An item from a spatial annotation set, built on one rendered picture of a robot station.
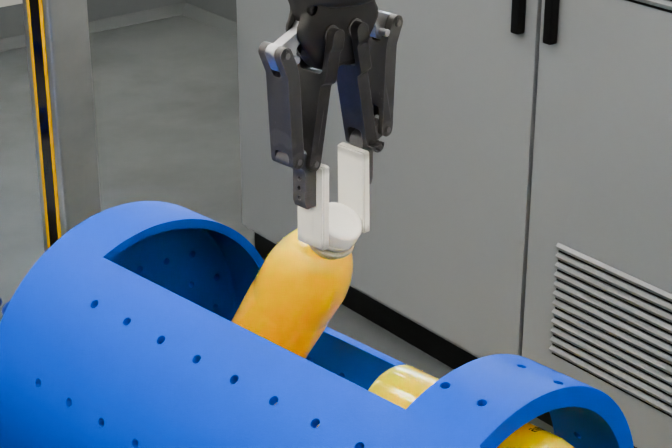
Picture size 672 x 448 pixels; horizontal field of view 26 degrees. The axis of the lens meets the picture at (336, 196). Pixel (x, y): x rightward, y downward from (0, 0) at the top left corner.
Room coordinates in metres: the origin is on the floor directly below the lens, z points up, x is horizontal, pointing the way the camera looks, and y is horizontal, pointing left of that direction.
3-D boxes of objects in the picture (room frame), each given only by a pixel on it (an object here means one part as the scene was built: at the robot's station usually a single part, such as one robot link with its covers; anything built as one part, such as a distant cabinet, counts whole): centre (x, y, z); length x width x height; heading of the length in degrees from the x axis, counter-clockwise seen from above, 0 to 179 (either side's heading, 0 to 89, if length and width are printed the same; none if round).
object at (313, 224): (1.05, 0.02, 1.29); 0.03 x 0.01 x 0.07; 45
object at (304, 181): (1.03, 0.03, 1.32); 0.03 x 0.01 x 0.05; 135
